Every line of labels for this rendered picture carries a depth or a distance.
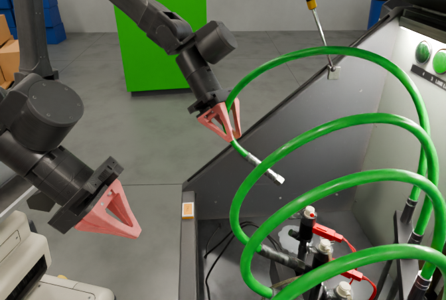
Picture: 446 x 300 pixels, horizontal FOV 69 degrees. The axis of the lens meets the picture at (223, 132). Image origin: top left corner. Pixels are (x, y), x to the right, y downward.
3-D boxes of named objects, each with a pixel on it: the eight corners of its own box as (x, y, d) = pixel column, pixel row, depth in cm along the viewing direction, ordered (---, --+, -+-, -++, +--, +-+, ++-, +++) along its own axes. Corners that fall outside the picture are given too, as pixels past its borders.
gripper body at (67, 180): (97, 195, 37) (43, 152, 35) (57, 233, 42) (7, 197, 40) (123, 162, 43) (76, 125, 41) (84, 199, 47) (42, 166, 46)
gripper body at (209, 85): (239, 93, 69) (222, 64, 70) (211, 101, 61) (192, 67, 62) (219, 108, 73) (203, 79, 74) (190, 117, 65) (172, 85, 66)
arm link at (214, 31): (174, 31, 73) (152, 32, 65) (212, -3, 67) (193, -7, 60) (203, 77, 73) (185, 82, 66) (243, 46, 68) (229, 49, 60)
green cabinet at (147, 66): (200, 69, 470) (196, -32, 405) (208, 92, 397) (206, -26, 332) (132, 73, 456) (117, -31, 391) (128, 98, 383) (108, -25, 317)
